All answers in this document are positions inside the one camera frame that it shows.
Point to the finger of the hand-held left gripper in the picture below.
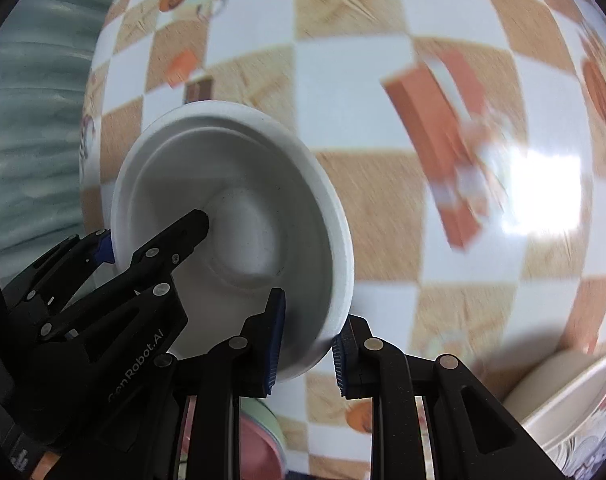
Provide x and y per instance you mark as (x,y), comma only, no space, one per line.
(102,249)
(175,245)

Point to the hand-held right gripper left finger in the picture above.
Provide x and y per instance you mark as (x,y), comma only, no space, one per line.
(275,345)

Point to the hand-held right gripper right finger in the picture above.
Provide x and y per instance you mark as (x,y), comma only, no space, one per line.
(340,365)

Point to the green square plate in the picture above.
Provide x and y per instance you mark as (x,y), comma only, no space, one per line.
(272,425)

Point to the white bowl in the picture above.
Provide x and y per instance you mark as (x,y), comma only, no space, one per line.
(573,402)
(263,200)

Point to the pink square plate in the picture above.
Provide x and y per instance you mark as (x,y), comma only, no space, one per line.
(255,455)

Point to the grey-green curtain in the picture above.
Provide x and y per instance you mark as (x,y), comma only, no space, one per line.
(33,110)

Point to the checkered printed tablecloth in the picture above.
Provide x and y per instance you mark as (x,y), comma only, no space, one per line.
(373,210)

